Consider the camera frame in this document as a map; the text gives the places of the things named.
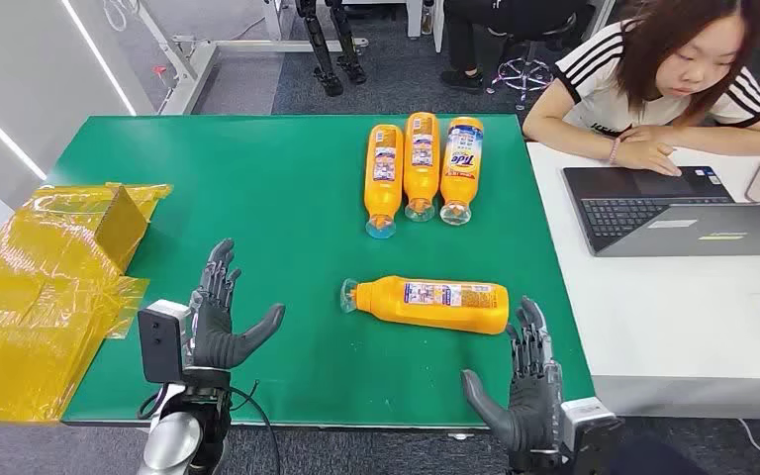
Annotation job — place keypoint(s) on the yellow film wrapped cardboard box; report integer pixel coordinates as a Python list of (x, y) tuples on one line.
[(32, 295)]

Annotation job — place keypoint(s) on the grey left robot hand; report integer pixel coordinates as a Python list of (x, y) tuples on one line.
[(213, 334)]

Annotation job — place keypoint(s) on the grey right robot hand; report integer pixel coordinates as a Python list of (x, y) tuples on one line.
[(531, 413)]

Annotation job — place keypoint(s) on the dark grey laptop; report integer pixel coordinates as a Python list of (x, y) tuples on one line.
[(636, 210)]

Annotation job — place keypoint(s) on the orange detergent bottle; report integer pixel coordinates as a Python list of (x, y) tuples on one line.
[(383, 190), (421, 177), (432, 308), (460, 183)]

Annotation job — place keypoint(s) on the black humanoid robot legs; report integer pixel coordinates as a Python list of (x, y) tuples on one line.
[(324, 52)]

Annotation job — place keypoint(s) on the office chair with chrome base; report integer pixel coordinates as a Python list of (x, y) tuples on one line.
[(524, 69)]

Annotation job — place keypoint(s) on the white desk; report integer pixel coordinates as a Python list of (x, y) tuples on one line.
[(668, 314)]

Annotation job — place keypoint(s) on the person's left hand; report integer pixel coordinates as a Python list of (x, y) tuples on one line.
[(652, 132)]

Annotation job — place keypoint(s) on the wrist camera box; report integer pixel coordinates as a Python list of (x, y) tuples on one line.
[(157, 341), (590, 433)]

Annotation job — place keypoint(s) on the person's right hand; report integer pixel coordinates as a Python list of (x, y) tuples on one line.
[(649, 156)]

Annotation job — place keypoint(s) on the person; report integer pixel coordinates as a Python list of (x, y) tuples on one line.
[(616, 85), (465, 39)]

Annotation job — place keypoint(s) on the white metal stand frame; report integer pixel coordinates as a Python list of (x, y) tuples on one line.
[(196, 59)]

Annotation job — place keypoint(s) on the green table mat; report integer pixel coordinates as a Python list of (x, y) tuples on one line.
[(275, 197)]

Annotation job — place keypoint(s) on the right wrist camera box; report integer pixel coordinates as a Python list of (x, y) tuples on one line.
[(590, 433)]

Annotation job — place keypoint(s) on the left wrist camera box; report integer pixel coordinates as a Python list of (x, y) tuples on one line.
[(157, 341)]

